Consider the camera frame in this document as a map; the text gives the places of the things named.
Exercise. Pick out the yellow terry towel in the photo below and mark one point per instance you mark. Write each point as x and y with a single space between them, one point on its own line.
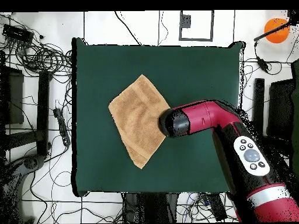
135 119

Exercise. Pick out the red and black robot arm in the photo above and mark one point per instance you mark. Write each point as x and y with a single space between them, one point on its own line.
205 116

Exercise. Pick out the dark flat panel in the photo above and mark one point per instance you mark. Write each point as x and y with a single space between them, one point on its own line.
15 98
280 109

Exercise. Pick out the dark green table cloth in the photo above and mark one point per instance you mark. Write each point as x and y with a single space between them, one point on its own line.
186 70

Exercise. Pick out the black power strip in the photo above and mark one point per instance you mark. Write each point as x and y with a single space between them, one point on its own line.
216 206
62 127

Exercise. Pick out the grey square tape outline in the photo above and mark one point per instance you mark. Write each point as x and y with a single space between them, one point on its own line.
179 25

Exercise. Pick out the black stand bar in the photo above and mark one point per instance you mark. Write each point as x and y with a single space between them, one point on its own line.
43 105
258 98

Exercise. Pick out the grey stand base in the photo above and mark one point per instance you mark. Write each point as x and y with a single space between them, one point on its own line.
30 162

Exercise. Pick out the black power adapter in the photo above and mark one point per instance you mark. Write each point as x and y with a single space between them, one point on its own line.
262 64

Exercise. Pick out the black rod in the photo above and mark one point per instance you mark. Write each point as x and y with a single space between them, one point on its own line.
268 33

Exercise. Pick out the orange ball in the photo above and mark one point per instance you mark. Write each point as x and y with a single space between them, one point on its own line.
276 35

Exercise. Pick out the black electronics box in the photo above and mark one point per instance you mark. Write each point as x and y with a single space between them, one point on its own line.
17 33

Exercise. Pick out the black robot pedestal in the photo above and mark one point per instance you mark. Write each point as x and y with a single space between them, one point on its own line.
149 207

